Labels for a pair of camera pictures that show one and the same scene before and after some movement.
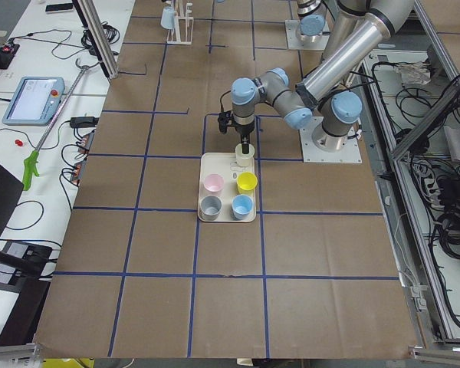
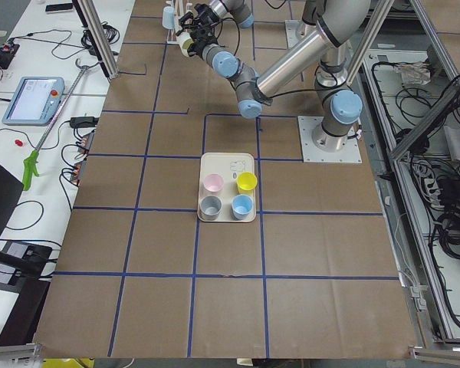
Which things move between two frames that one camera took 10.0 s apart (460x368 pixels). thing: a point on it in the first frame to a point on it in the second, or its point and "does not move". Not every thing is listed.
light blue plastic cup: (168, 18) does not move
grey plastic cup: (210, 207) does not move
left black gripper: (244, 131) to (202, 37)
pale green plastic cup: (244, 162) to (185, 40)
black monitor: (1, 193) does not move
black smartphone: (58, 7) does not move
